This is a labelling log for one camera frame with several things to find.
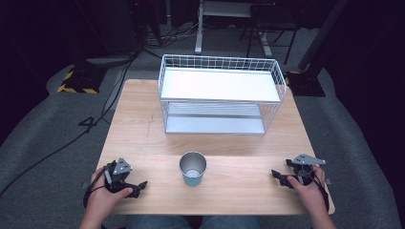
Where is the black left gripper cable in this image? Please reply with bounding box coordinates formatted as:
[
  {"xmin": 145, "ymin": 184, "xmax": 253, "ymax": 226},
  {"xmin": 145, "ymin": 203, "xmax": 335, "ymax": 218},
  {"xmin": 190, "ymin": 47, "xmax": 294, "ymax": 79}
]
[{"xmin": 82, "ymin": 165, "xmax": 111, "ymax": 211}]

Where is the black metal chair frame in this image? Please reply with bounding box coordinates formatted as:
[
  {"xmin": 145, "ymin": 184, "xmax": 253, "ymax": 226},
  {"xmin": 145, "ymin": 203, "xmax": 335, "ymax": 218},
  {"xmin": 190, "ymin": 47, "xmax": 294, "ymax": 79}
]
[{"xmin": 238, "ymin": 2, "xmax": 302, "ymax": 66}]

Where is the white wire shelf rack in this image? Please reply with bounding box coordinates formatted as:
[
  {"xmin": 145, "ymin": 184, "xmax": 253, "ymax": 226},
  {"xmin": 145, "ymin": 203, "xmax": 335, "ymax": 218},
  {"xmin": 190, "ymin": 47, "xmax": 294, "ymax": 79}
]
[{"xmin": 158, "ymin": 53, "xmax": 288, "ymax": 135}]

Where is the slanted black pole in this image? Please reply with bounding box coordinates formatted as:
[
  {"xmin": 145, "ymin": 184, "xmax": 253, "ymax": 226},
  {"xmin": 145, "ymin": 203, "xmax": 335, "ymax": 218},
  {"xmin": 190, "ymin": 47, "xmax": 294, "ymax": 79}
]
[{"xmin": 297, "ymin": 0, "xmax": 350, "ymax": 72}]

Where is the black yellow striped base plate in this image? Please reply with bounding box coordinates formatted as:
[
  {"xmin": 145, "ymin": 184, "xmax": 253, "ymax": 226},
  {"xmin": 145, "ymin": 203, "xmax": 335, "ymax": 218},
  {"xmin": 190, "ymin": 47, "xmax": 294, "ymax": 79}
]
[
  {"xmin": 56, "ymin": 65, "xmax": 108, "ymax": 95},
  {"xmin": 284, "ymin": 70, "xmax": 327, "ymax": 97}
]

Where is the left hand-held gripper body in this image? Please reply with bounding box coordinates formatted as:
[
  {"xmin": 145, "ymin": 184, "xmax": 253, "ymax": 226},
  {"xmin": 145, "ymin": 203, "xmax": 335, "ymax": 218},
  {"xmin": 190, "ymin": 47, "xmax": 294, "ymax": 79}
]
[{"xmin": 102, "ymin": 156, "xmax": 135, "ymax": 194}]

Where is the teal metal cup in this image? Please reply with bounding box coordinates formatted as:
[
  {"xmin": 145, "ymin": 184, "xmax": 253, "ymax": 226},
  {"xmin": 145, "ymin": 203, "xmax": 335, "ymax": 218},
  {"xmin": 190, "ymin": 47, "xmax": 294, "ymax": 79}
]
[{"xmin": 179, "ymin": 151, "xmax": 207, "ymax": 187}]

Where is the person's right hand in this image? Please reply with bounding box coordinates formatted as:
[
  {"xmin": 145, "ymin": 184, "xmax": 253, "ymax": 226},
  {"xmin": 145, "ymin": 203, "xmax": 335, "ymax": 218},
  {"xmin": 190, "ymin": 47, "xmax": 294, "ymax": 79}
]
[{"xmin": 286, "ymin": 165, "xmax": 328, "ymax": 215}]

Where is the person's left hand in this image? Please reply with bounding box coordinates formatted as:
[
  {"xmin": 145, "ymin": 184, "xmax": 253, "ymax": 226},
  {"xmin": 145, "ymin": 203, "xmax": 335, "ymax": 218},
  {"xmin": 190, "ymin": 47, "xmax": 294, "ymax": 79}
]
[{"xmin": 85, "ymin": 167, "xmax": 134, "ymax": 216}]

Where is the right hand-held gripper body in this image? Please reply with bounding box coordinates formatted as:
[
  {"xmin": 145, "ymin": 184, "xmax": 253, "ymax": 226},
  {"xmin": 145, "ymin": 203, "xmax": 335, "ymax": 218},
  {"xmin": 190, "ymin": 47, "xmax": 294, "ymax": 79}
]
[{"xmin": 285, "ymin": 153, "xmax": 327, "ymax": 187}]

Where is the bundle of floor cables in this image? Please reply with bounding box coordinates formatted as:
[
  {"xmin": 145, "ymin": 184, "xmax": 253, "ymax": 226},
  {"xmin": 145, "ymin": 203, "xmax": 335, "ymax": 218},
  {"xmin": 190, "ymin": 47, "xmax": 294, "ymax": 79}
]
[{"xmin": 141, "ymin": 18, "xmax": 200, "ymax": 51}]

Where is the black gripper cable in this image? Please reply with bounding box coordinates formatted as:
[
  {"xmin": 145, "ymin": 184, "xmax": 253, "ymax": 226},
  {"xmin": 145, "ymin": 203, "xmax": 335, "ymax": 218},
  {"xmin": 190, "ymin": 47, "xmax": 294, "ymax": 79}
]
[
  {"xmin": 82, "ymin": 165, "xmax": 111, "ymax": 211},
  {"xmin": 309, "ymin": 171, "xmax": 330, "ymax": 214}
]

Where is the white desk frame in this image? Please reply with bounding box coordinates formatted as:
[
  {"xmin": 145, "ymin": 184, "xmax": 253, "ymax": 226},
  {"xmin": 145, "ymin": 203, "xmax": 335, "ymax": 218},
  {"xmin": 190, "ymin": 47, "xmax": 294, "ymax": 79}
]
[{"xmin": 194, "ymin": 0, "xmax": 274, "ymax": 59}]

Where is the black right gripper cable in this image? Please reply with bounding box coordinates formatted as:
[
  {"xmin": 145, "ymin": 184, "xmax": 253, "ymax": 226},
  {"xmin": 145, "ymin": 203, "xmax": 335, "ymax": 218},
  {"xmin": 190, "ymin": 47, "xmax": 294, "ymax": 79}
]
[{"xmin": 309, "ymin": 171, "xmax": 330, "ymax": 214}]

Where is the long black floor cable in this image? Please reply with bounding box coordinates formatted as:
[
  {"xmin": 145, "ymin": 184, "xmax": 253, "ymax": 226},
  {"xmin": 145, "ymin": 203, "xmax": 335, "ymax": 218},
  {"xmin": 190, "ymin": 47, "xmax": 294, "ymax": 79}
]
[{"xmin": 0, "ymin": 52, "xmax": 141, "ymax": 198}]

